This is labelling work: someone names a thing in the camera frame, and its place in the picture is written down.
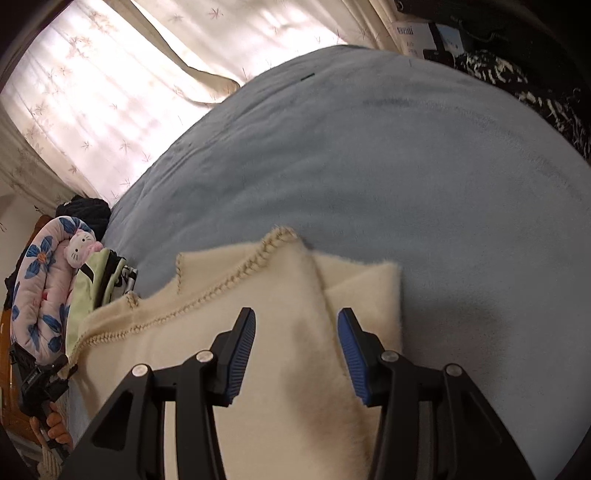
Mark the green folded garment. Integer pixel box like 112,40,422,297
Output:
64,248,127,357

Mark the black white patterned folded garment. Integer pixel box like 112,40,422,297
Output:
104,265,138,303

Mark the hello kitty plush toy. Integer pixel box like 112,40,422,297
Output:
64,229,103,269

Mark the floral rolled quilt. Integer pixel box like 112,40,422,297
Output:
10,216,95,365

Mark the cream knit cardigan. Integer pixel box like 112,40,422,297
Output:
68,227,402,479

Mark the white floral curtain left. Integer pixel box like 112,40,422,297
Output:
1,1,398,212

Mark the black white patterned clothing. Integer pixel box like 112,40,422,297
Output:
455,50,590,163

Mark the blue bed blanket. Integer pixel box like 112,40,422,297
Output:
104,46,590,479

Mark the person left hand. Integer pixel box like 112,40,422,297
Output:
29,402,73,450

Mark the black clothes pile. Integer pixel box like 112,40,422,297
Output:
55,195,111,241

